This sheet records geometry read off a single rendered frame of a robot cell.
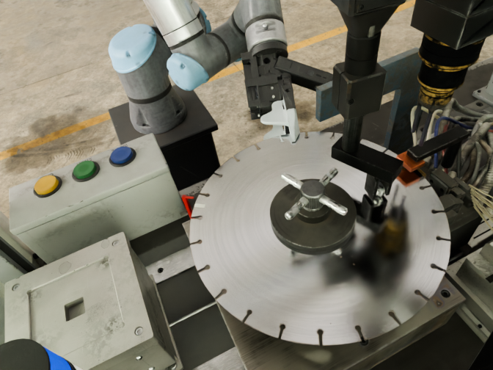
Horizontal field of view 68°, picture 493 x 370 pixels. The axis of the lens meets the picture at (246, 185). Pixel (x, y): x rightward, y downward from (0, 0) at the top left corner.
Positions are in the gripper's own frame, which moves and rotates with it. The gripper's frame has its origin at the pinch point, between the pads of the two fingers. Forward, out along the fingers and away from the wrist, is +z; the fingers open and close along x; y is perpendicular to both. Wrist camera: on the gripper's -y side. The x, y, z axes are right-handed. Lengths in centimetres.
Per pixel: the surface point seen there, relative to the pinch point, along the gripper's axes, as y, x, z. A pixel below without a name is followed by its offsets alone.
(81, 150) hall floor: 113, -136, -53
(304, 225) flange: 1.8, 17.3, 13.2
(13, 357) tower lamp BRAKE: 20, 45, 19
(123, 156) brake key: 31.3, 0.5, -4.3
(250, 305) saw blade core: 9.5, 21.3, 21.3
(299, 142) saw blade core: -0.2, 7.4, -0.1
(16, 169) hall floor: 149, -130, -45
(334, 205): -1.7, 20.6, 11.5
